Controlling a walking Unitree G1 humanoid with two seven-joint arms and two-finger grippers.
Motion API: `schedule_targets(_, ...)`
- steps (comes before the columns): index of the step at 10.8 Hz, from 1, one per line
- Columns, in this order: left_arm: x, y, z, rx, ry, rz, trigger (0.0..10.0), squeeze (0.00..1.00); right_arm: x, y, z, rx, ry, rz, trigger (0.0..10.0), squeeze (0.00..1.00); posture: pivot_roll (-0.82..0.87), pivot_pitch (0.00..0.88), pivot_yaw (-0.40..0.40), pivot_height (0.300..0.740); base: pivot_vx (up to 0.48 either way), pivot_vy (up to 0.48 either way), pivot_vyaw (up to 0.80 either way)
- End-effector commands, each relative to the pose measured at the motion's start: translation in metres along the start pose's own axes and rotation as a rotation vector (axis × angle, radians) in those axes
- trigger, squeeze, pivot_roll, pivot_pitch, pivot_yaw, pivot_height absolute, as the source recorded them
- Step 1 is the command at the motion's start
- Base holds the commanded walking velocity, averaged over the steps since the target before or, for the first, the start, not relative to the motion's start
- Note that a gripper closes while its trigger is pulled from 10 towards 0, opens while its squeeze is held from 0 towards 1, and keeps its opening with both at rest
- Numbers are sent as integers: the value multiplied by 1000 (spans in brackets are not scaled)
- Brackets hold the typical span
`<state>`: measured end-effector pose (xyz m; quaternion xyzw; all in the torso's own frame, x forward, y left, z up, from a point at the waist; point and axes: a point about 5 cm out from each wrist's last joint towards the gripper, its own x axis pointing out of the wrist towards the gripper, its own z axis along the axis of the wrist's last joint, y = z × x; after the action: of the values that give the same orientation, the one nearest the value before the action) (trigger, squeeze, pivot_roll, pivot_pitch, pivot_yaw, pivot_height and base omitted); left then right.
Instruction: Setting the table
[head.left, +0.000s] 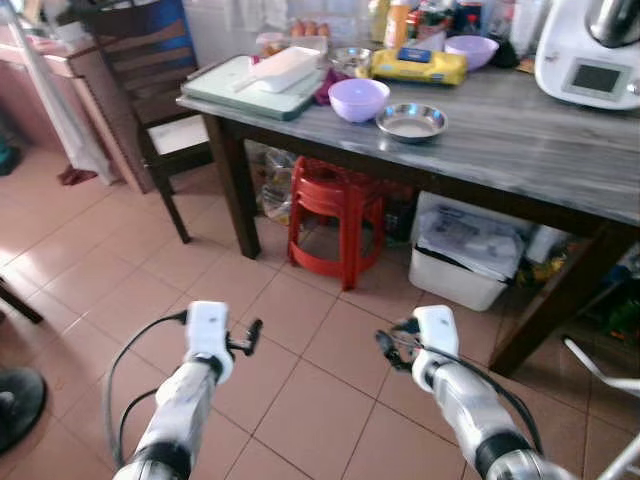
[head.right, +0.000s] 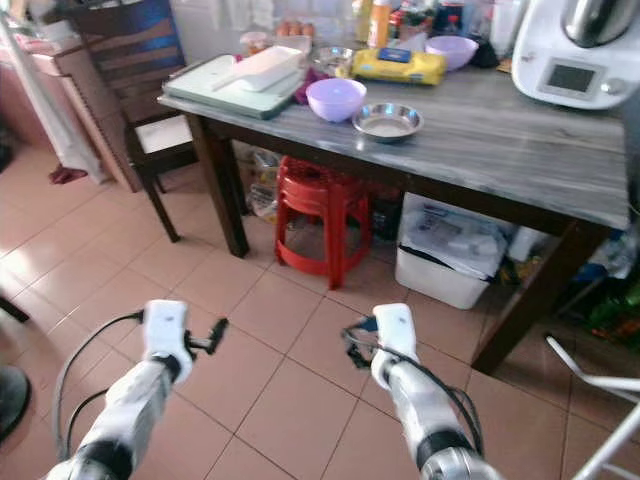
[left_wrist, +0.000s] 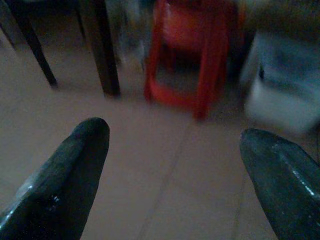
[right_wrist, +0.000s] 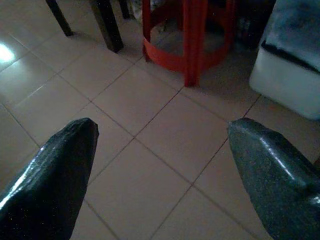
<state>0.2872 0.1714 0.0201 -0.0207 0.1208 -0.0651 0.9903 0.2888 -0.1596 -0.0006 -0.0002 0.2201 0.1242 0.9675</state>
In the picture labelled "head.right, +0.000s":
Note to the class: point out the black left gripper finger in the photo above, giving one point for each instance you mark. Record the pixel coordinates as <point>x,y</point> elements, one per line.
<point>218,335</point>

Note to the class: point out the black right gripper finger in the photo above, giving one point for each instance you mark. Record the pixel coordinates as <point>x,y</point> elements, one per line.
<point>351,348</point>

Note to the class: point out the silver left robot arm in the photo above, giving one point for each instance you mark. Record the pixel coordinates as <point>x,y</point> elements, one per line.
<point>125,420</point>

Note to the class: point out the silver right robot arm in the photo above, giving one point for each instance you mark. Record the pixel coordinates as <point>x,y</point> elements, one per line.
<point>425,415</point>

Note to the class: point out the white plastic storage bin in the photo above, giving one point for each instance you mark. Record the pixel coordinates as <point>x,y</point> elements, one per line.
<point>440,285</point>

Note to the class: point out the clear plastic bag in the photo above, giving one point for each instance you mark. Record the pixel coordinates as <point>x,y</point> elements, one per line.
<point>262,185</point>

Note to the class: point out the red plastic stool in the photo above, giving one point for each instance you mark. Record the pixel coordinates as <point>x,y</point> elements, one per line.
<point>320,190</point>

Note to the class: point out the dark wooden furniture leg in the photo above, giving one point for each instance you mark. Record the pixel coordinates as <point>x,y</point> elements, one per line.
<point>12,311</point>

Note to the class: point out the black round base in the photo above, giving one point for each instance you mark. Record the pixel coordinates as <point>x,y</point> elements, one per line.
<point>13,400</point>

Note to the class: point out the red slipper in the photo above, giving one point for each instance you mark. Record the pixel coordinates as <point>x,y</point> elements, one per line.
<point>68,175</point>

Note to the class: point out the shallow steel plate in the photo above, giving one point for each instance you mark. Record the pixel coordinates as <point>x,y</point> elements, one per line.
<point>387,123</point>

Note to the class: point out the grey top dark wooden table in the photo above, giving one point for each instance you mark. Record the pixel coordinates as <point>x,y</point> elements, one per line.
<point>510,150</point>

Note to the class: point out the pale green cutting board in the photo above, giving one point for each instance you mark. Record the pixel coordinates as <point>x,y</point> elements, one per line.
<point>200,90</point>

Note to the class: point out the lilac plastic bowl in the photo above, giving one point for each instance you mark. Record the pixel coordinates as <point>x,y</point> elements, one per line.
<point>452,52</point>
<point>335,100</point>

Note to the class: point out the maroon cloth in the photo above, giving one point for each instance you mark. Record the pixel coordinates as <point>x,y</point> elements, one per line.
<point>304,90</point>

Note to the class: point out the yellow kitchen towel package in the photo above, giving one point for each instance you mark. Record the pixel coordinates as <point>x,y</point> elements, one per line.
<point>400,70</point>

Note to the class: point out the white leaning pole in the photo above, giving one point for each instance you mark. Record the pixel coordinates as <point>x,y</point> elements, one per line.
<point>50,100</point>

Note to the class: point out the small steel bowl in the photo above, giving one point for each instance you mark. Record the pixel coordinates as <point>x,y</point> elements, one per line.
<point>332,58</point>

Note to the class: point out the clear jar red lid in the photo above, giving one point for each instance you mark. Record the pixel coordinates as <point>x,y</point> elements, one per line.
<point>254,44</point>

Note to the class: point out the clear plastic container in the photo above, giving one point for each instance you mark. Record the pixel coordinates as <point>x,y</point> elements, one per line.
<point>288,44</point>

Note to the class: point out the black pouch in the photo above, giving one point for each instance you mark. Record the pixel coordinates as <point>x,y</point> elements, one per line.
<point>486,55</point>

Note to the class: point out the brown egg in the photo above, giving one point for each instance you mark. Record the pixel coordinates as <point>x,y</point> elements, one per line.
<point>295,27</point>
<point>282,28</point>
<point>308,28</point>

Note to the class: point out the orange label bottle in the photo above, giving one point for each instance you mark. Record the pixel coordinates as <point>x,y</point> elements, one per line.
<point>380,25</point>

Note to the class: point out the yellow bottle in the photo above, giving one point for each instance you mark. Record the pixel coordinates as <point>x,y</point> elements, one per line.
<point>362,20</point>

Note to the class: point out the white food processor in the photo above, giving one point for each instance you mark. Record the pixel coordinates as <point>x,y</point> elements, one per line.
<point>570,75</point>

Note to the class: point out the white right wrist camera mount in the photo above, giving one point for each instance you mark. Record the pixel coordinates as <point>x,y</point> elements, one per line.
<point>395,332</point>

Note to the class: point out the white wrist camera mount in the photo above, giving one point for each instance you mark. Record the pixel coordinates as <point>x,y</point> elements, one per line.
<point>165,330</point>
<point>395,332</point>

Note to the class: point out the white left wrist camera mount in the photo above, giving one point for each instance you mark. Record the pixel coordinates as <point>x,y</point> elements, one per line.
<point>165,330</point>

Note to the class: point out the white metal rack frame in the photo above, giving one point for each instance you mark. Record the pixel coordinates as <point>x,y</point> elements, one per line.
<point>590,375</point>

